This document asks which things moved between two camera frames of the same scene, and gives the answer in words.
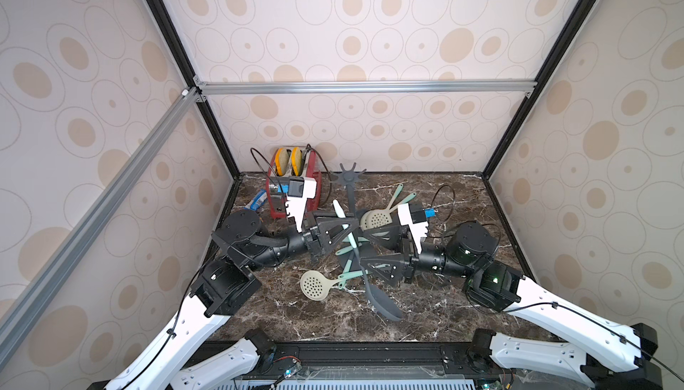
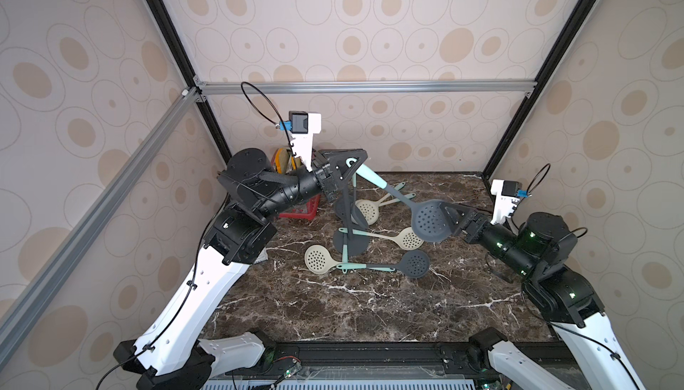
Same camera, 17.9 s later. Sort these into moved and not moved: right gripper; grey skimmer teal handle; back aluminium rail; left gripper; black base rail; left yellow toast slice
Moved: right gripper; grey skimmer teal handle; left gripper
Not moved: back aluminium rail; left yellow toast slice; black base rail
